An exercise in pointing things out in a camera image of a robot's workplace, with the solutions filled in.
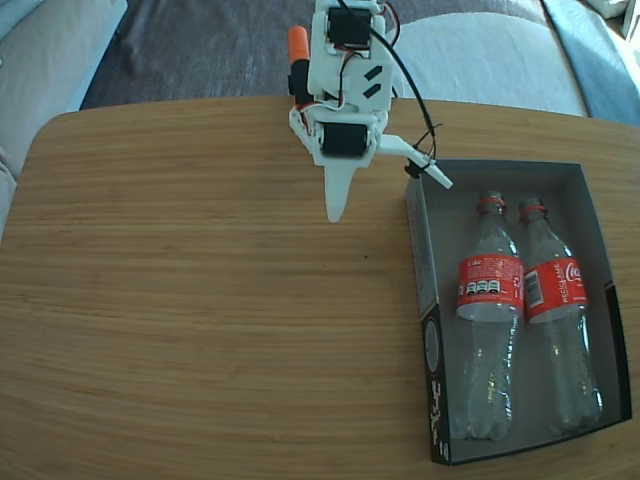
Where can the clear bottle with red label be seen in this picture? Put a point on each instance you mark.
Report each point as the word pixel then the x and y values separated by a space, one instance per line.
pixel 490 287
pixel 555 290

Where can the grey cardboard box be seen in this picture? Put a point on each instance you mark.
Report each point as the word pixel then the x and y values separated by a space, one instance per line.
pixel 435 250

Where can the orange and black clamp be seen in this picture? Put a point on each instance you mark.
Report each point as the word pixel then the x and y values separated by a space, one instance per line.
pixel 297 42

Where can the dark grey rug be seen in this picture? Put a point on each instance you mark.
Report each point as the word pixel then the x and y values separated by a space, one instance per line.
pixel 210 50

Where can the blue grey blanket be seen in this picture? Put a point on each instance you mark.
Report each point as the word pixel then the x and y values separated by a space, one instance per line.
pixel 605 70

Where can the light grey sofa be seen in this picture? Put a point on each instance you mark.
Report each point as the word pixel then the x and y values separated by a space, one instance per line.
pixel 45 75

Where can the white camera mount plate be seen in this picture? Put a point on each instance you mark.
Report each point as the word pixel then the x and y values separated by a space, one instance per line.
pixel 400 146

